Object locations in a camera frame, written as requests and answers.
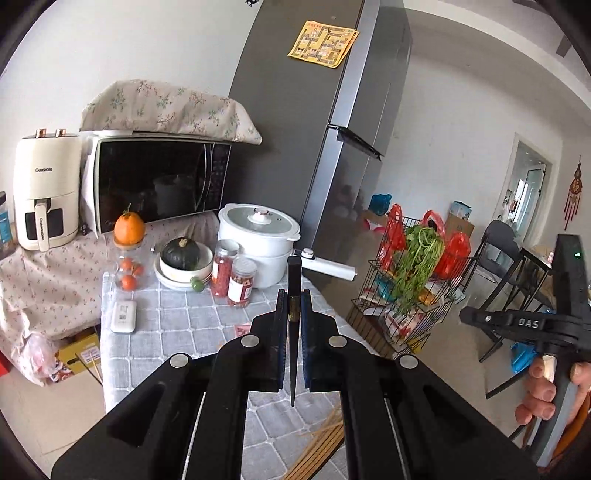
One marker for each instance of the grey chequered tablecloth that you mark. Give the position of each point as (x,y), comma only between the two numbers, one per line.
(184,332)

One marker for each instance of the dark green pumpkin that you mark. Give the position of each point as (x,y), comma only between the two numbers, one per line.
(180,254)

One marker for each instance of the white microwave oven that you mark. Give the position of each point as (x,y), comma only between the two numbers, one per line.
(159,180)

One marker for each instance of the black folding chair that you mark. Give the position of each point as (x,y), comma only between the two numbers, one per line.
(501,267)

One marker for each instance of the yellow cardboard box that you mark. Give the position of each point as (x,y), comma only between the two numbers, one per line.
(78,355)

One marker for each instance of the tall red-filled jar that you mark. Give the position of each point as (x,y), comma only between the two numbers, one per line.
(223,270)

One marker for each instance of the orange fruit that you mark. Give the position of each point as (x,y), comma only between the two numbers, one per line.
(129,228)

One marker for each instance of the short red-filled jar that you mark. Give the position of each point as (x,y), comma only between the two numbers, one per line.
(241,281)

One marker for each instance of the white bowl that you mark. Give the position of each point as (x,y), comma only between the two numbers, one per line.
(203,267)

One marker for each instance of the white door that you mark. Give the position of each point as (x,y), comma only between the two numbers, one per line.
(526,184)

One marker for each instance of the white plate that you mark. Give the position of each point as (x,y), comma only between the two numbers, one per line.
(171,281)

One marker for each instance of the green lime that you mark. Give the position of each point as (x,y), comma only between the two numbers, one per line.
(197,285)

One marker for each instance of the bunch of green vegetables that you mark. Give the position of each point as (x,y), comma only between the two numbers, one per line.
(418,263)

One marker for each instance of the yellow paper sheet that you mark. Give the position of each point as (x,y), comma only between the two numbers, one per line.
(323,42)

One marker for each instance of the red hanging ornament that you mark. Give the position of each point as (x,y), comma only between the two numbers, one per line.
(574,194)

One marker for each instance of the person's right hand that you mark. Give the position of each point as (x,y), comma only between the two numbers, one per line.
(540,392)

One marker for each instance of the white electric cooking pot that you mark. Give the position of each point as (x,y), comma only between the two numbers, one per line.
(263,240)

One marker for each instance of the glass jar with small fruits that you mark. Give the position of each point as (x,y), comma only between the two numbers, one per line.
(128,270)

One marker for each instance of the floral microwave cover cloth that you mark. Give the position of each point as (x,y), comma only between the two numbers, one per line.
(171,110)

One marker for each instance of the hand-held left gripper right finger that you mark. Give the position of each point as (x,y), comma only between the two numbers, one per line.
(307,344)

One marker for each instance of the dining table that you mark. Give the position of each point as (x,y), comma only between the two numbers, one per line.
(540,263)

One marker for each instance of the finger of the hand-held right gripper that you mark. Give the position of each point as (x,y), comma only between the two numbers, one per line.
(512,321)

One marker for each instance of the blue-labelled jar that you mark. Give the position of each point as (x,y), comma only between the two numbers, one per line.
(3,226)

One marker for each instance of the red plastic bag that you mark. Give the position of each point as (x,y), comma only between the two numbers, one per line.
(395,235)
(450,249)

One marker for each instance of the black chopstick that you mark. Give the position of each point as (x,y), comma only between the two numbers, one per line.
(294,323)

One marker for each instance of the cream air fryer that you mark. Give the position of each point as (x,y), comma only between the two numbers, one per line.
(42,189)

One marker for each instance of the pink plastic bag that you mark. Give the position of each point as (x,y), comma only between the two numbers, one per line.
(33,357)

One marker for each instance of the white rectangular device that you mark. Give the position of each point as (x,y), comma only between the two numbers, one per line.
(123,316)

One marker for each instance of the bundle of wooden chopsticks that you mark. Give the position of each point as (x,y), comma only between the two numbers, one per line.
(318,445)

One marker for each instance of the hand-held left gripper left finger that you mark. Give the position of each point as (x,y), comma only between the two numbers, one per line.
(279,344)

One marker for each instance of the grey refrigerator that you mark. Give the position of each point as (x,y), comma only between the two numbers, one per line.
(318,134)

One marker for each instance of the floral tablecloth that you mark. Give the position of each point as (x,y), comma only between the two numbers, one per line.
(51,286)

